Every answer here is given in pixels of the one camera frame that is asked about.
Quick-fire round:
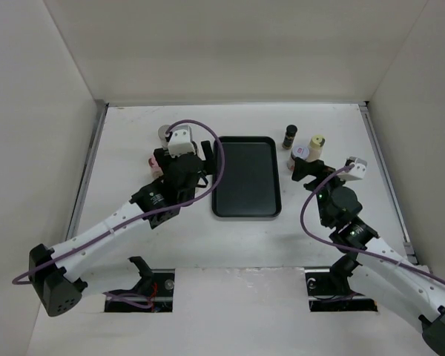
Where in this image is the black rectangular tray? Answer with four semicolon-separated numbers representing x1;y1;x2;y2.
211;136;282;219

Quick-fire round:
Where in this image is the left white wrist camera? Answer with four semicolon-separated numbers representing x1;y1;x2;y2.
167;125;196;158

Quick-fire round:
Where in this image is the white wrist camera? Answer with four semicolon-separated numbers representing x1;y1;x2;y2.
340;156;368;182
167;125;196;158

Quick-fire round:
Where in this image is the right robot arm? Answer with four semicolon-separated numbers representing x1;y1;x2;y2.
291;157;445;355

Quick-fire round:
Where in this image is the white lid sauce jar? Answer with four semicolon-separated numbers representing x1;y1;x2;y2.
287;145;309;171

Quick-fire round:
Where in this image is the silver lid grain bottle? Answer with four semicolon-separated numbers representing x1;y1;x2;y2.
157;125;171;142

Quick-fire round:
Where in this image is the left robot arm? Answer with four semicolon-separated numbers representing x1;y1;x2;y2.
27;141;225;317

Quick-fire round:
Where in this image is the pink cap spice bottle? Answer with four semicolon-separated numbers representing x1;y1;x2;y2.
148;156;163;179

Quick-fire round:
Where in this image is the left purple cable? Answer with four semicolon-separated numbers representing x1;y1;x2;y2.
11;119;226;286

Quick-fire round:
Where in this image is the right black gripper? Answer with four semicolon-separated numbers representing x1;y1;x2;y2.
291;156;354;227

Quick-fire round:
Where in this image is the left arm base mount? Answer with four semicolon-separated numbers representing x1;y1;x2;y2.
104;257;176;313

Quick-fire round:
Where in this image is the yellow cap spice bottle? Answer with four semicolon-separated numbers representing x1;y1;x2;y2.
306;135;326;162

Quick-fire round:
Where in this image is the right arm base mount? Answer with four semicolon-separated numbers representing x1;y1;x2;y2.
305;256;378;312

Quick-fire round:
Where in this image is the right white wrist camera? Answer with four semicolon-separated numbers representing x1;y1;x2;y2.
340;156;368;182

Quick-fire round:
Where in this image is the black cap spice jar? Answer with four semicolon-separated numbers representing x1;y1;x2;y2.
282;125;297;150

